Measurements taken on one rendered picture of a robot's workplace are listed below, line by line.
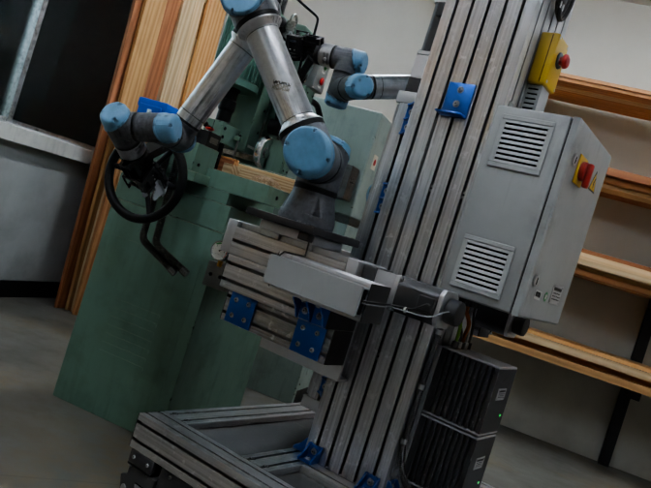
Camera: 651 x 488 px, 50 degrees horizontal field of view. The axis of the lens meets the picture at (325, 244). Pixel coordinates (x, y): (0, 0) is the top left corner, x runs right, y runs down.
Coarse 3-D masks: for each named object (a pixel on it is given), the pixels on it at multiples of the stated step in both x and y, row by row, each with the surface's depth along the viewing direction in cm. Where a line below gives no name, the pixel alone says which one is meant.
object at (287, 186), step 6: (240, 168) 242; (246, 168) 242; (240, 174) 242; (246, 174) 241; (252, 174) 241; (258, 174) 240; (264, 174) 239; (276, 180) 238; (282, 180) 237; (288, 180) 236; (282, 186) 237; (288, 186) 236; (288, 192) 236
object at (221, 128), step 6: (210, 120) 243; (216, 120) 242; (216, 126) 242; (222, 126) 242; (228, 126) 245; (216, 132) 242; (222, 132) 243; (228, 132) 246; (234, 132) 250; (222, 138) 244; (228, 138) 248; (228, 144) 249; (234, 144) 253
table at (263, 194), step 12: (168, 168) 223; (192, 180) 220; (204, 180) 225; (216, 180) 227; (228, 180) 226; (240, 180) 225; (252, 180) 223; (228, 192) 226; (240, 192) 224; (252, 192) 223; (264, 192) 222; (276, 192) 227; (276, 204) 230
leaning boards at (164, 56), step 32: (160, 0) 386; (192, 0) 416; (128, 32) 372; (160, 32) 398; (192, 32) 428; (128, 64) 375; (160, 64) 405; (192, 64) 431; (128, 96) 380; (160, 96) 409; (96, 160) 373; (96, 192) 375; (96, 224) 369; (64, 288) 374
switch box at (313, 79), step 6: (318, 66) 267; (312, 72) 267; (318, 72) 267; (312, 78) 267; (318, 78) 269; (324, 78) 273; (306, 84) 268; (312, 84) 267; (318, 84) 270; (324, 84) 275; (312, 90) 273; (318, 90) 272
